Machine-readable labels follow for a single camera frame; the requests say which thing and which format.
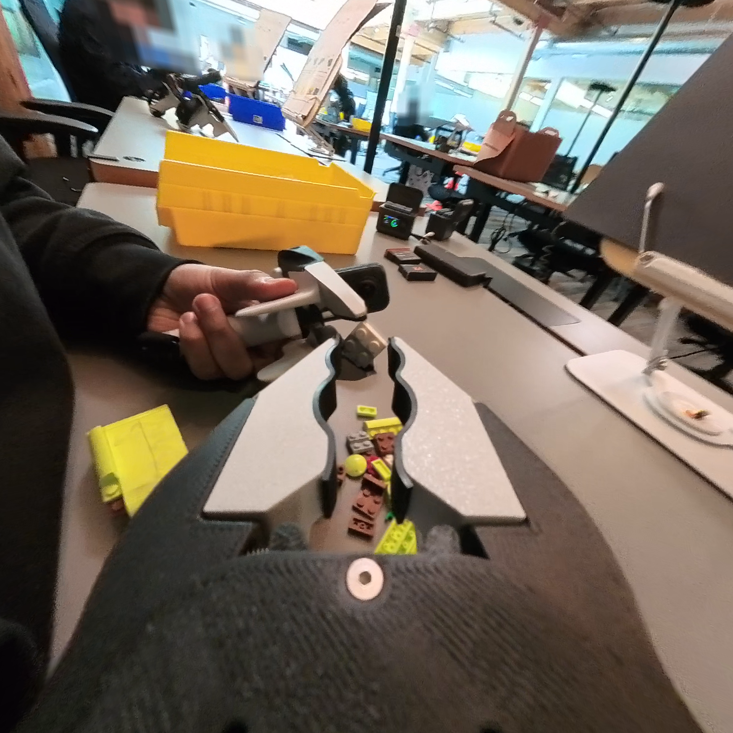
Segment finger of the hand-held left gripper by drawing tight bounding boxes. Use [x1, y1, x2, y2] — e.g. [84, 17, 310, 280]
[304, 260, 369, 320]
[258, 342, 378, 384]

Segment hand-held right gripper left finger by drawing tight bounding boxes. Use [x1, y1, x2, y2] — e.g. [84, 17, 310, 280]
[203, 337, 344, 525]

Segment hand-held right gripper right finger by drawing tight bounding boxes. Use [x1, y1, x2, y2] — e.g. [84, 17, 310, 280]
[388, 337, 528, 531]

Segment light grey brick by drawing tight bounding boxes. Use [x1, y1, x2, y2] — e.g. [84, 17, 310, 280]
[344, 322, 389, 368]

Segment large lime brick assembly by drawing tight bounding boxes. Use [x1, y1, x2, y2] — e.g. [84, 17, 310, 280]
[86, 404, 189, 517]

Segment person's left hand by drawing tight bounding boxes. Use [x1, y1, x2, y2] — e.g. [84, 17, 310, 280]
[148, 263, 300, 381]

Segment black charger case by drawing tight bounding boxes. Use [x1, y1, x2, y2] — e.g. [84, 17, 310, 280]
[375, 182, 425, 242]

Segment black flat device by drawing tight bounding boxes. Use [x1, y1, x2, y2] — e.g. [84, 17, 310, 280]
[413, 243, 494, 287]

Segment pile of loose toy bricks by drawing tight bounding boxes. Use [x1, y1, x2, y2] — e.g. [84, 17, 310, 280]
[335, 452, 419, 555]

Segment black storage case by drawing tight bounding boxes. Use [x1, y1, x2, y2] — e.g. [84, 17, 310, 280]
[426, 199, 476, 242]

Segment yellow box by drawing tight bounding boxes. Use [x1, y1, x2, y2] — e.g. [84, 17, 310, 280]
[155, 130, 376, 256]

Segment white monitor stand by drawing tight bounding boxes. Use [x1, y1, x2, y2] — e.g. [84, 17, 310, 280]
[565, 181, 733, 500]

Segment blue plastic bin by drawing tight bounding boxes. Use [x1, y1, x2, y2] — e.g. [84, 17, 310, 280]
[227, 92, 286, 133]

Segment black support pole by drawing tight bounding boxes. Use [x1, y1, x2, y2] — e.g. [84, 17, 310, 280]
[363, 0, 408, 173]

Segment brown leather bag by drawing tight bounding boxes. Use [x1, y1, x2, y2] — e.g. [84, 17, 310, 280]
[473, 111, 562, 184]

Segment light wooden panel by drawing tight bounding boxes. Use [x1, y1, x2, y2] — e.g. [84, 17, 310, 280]
[281, 0, 394, 128]
[223, 8, 293, 88]

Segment white desk with wooden edge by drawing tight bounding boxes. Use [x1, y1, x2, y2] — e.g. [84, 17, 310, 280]
[88, 94, 391, 199]

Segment black floor lamp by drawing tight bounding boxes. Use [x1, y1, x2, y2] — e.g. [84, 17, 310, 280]
[573, 82, 617, 168]
[569, 0, 733, 194]

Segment black monitor screen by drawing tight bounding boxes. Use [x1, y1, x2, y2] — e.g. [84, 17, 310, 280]
[563, 34, 733, 300]

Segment black office chair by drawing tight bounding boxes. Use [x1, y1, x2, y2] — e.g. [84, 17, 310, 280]
[0, 96, 116, 159]

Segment dark desk cable flap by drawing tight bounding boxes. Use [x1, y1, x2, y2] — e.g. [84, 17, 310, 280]
[486, 271, 581, 328]

